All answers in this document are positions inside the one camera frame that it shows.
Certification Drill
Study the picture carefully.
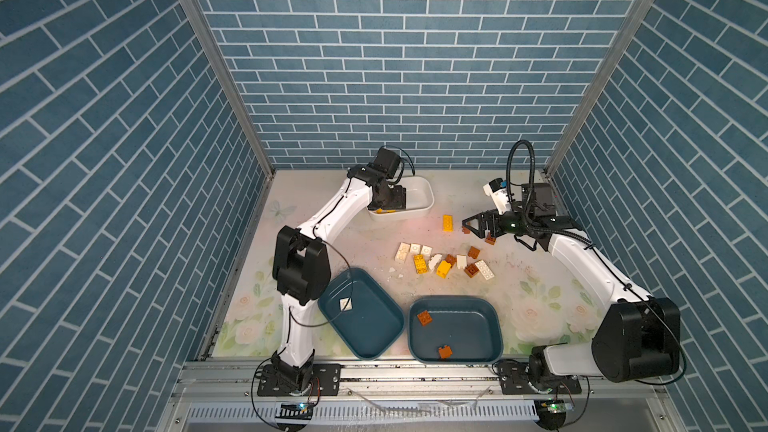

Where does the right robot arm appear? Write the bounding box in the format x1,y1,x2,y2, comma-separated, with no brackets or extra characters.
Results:
462,178,687,387

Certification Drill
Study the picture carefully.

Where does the teal tray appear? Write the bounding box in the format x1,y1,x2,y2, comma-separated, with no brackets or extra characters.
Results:
318,268,405,360
408,295,503,365

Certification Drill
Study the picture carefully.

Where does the right teal tray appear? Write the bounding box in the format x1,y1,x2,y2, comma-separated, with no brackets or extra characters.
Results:
408,295,503,365

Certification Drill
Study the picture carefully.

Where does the white rectangular bowl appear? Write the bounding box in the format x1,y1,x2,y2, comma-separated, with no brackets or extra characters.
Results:
368,176,435,222

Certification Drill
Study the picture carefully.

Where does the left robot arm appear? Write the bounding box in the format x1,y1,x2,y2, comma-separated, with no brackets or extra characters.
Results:
272,147,406,373

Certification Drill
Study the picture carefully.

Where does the left teal tray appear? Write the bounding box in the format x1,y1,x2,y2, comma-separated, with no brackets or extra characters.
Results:
318,268,405,360

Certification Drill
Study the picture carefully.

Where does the aluminium front rail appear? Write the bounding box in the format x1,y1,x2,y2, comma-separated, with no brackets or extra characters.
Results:
158,359,684,431

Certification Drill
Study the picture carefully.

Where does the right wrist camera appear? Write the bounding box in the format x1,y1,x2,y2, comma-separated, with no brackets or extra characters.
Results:
483,178,511,214

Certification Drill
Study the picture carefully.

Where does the white curved lego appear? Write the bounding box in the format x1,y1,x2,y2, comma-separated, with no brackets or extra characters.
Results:
428,254,443,273

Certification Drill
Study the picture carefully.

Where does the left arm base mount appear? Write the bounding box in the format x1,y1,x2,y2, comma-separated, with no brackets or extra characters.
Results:
256,363,342,397

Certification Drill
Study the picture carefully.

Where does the yellow long lego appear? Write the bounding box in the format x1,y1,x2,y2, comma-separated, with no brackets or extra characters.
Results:
442,215,454,232

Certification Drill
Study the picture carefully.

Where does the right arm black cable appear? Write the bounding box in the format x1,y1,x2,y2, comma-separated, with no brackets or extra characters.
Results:
505,139,536,217

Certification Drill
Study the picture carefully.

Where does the yellow studded lego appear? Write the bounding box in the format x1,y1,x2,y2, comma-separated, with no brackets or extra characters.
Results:
413,254,429,274

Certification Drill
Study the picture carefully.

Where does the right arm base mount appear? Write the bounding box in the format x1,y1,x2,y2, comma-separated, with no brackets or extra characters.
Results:
491,359,582,395

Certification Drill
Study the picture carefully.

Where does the white long lego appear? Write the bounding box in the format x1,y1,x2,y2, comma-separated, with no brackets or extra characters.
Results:
474,260,495,280
395,243,411,263

